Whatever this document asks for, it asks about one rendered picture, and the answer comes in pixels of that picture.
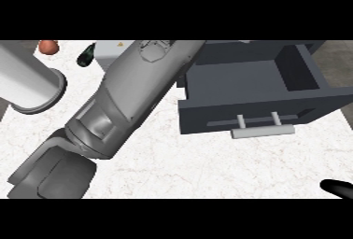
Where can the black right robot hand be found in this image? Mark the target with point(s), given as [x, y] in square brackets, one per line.
[340, 188]

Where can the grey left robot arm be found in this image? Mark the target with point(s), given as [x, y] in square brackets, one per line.
[133, 81]

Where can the dark grey drawer front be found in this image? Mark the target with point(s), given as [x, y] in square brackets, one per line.
[207, 113]

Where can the dark grey open drawer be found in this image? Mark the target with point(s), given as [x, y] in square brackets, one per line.
[234, 81]

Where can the dark grey cabinet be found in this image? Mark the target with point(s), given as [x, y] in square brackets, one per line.
[234, 50]

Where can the white box appliance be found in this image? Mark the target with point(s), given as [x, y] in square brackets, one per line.
[108, 51]

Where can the dark green bottle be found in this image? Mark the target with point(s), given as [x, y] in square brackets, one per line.
[86, 56]

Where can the white cylinder with grey rim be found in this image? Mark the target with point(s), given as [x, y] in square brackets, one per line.
[25, 81]

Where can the orange pear-shaped fruit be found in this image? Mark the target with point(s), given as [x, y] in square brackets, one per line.
[48, 47]

